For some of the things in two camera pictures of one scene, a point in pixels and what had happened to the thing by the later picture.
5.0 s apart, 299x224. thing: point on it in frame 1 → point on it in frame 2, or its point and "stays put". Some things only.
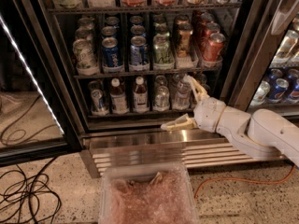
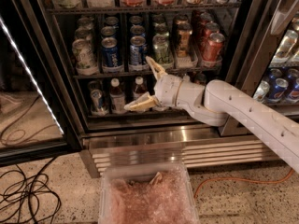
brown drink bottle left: (119, 105) stays put
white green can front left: (84, 55) stays put
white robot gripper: (207, 114) → (165, 90)
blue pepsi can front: (138, 50) stays put
